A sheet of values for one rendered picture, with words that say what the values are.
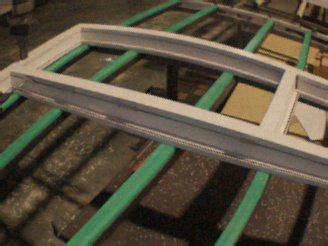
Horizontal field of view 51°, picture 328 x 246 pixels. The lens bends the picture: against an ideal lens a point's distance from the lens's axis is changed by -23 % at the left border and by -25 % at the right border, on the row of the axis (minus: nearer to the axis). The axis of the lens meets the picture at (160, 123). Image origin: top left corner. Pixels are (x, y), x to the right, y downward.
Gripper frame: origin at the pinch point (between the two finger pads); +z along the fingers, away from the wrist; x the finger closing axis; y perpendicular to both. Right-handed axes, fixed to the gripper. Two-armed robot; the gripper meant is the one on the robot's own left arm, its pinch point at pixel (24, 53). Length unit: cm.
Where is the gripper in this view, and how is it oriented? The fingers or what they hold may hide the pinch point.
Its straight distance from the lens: 136.0
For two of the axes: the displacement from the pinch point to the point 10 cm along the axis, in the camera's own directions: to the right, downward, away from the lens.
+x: -8.8, -2.6, 4.1
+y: 4.8, -4.7, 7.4
